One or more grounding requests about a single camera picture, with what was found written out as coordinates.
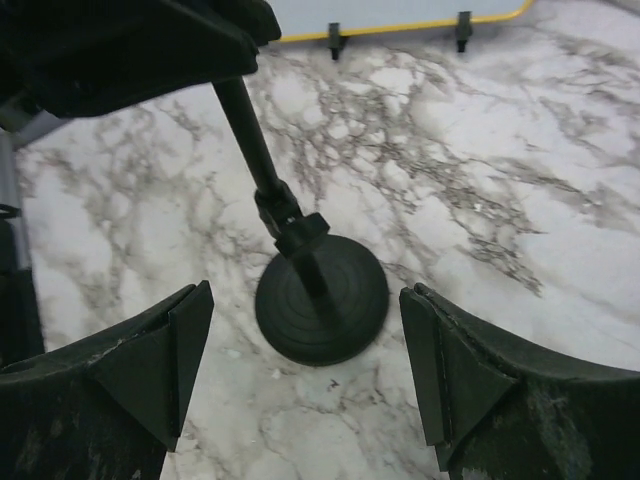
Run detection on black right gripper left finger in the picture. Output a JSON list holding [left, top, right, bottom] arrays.
[[1, 280, 214, 479]]

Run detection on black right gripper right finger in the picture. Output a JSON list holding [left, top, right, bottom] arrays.
[[399, 284, 639, 479]]

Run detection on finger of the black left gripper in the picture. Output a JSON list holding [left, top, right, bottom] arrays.
[[1, 0, 281, 118]]

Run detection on black round-base mic stand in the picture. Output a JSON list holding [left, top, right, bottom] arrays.
[[213, 78, 389, 366]]

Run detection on lilac music stand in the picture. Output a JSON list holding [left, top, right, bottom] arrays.
[[1, 92, 69, 270]]

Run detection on yellow-framed whiteboard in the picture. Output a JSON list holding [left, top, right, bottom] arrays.
[[271, 0, 532, 42]]

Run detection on black whiteboard foot clip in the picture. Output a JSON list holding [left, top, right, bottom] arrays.
[[327, 22, 348, 61], [455, 11, 473, 53]]

